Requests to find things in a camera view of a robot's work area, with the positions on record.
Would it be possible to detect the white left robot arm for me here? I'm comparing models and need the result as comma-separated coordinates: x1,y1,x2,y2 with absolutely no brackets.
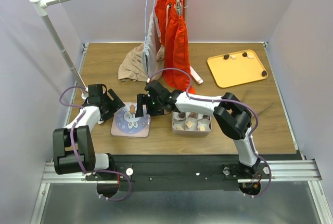
53,84,125,180

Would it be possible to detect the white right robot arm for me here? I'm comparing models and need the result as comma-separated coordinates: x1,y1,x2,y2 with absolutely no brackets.
135,80,260,179

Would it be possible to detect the orange hanging garment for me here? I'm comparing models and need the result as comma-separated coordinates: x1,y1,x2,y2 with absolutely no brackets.
155,0,191,91

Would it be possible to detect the grey hanging towel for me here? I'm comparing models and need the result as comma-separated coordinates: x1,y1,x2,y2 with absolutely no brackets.
142,12,158,77

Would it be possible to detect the pink chocolate tin box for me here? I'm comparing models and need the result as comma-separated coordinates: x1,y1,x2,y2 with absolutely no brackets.
172,112,212,136

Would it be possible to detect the orange tray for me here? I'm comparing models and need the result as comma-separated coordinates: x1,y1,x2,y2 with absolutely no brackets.
207,49,268,88

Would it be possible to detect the dark round chocolate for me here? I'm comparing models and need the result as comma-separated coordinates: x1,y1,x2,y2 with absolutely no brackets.
178,112,186,118

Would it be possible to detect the beige cloth pile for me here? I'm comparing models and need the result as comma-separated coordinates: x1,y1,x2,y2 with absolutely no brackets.
118,43,165,82

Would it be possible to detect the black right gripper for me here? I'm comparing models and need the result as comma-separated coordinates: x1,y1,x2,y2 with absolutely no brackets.
134,94,164,118

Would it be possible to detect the pink tin lid with bunny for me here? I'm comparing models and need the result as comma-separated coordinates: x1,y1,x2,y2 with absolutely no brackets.
110,102,151,138

